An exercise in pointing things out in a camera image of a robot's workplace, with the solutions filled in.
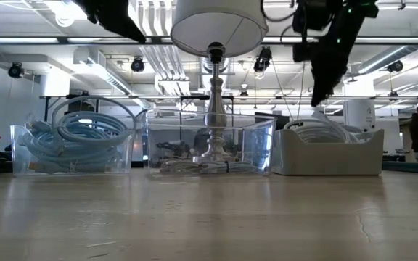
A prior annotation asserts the black background rack rail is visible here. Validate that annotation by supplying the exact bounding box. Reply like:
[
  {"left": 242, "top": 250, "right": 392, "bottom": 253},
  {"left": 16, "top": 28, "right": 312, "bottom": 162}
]
[{"left": 40, "top": 94, "right": 418, "bottom": 102}]

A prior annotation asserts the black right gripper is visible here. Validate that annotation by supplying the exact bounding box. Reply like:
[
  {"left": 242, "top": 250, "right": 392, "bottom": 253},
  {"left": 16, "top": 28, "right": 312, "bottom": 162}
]
[{"left": 292, "top": 16, "right": 362, "bottom": 107}]

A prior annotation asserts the grey plastic bin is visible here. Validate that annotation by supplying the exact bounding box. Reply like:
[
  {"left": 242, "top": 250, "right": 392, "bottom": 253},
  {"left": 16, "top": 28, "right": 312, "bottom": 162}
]
[{"left": 271, "top": 128, "right": 385, "bottom": 177}]

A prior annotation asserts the black ceiling track light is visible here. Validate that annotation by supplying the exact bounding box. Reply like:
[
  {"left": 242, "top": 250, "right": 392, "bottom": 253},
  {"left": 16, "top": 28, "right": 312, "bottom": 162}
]
[
  {"left": 130, "top": 56, "right": 146, "bottom": 73},
  {"left": 7, "top": 62, "right": 25, "bottom": 79},
  {"left": 387, "top": 59, "right": 405, "bottom": 73},
  {"left": 253, "top": 46, "right": 274, "bottom": 73}
]

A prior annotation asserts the silver metal lamp stand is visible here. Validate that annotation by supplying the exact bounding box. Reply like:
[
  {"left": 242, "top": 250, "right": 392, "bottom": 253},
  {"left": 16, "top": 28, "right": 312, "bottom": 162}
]
[{"left": 191, "top": 42, "right": 239, "bottom": 164}]

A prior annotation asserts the tall clear plastic bin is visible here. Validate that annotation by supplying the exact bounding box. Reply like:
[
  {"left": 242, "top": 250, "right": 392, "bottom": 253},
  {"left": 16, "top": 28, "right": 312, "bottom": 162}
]
[{"left": 144, "top": 108, "right": 277, "bottom": 179}]

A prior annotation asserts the black overhead crossbar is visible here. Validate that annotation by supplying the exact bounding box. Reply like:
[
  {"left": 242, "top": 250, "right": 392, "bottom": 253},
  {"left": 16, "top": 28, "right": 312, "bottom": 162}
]
[{"left": 0, "top": 35, "right": 418, "bottom": 46}]

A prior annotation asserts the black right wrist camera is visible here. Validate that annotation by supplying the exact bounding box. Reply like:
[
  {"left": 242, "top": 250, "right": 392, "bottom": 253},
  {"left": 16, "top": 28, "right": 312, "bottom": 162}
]
[{"left": 291, "top": 0, "right": 343, "bottom": 34}]

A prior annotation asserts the white fabric lamp shade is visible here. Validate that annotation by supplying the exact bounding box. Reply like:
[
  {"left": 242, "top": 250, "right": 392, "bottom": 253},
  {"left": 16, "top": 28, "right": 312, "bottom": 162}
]
[{"left": 170, "top": 0, "right": 269, "bottom": 58}]

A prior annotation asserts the low clear plastic bin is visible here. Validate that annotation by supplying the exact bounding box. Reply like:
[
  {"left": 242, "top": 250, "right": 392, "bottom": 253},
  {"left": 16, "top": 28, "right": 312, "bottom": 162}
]
[{"left": 9, "top": 123, "right": 136, "bottom": 177}]

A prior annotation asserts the white round column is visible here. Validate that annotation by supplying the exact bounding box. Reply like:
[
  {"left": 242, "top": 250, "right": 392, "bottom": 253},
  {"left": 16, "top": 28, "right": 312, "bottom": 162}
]
[{"left": 343, "top": 74, "right": 377, "bottom": 133}]

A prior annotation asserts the black background monitor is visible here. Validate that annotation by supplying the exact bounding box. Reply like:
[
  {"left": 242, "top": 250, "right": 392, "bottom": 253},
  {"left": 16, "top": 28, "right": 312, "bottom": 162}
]
[{"left": 254, "top": 111, "right": 290, "bottom": 132}]

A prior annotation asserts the dark right arm cable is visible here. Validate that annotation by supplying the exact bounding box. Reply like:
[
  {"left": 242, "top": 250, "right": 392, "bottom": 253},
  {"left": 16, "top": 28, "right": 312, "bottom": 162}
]
[{"left": 261, "top": 0, "right": 294, "bottom": 41}]

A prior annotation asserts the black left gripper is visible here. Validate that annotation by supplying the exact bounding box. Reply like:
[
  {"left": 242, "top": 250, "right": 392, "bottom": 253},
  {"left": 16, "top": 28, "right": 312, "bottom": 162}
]
[{"left": 73, "top": 0, "right": 147, "bottom": 44}]

